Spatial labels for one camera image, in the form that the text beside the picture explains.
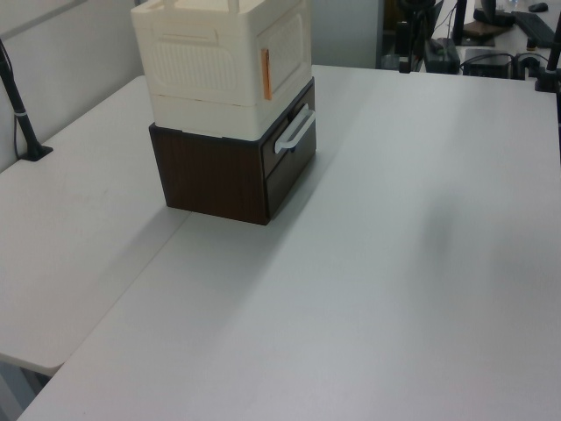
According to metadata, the cream hinged leg panel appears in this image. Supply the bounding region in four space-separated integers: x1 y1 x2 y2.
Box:
256 11 314 103

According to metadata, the dark brown wooden drawer unit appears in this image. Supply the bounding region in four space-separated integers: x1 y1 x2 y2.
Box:
147 76 318 227

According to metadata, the orange tape strip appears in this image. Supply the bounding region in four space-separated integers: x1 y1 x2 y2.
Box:
260 47 274 101

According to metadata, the black electronics box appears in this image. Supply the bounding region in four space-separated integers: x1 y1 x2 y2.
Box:
459 52 515 79

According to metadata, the black monitor stand pole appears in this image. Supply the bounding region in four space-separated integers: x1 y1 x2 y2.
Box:
452 0 468 45

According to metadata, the brown wooden board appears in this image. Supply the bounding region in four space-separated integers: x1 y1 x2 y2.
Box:
462 19 505 46

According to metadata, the black oval monitor base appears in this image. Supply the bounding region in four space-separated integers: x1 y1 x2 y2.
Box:
472 6 516 27

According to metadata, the black clamped pole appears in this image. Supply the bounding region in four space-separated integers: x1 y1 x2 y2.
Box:
532 24 561 93

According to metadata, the black computer keyboard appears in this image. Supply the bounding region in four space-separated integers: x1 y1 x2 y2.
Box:
510 11 561 47

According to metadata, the dark brown drawer with handle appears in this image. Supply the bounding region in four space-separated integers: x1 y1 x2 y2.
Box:
259 81 317 179

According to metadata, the white plastic drawer handle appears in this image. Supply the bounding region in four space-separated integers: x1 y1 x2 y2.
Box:
274 108 317 154

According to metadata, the black camera pole with base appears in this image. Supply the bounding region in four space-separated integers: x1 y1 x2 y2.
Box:
0 37 54 164

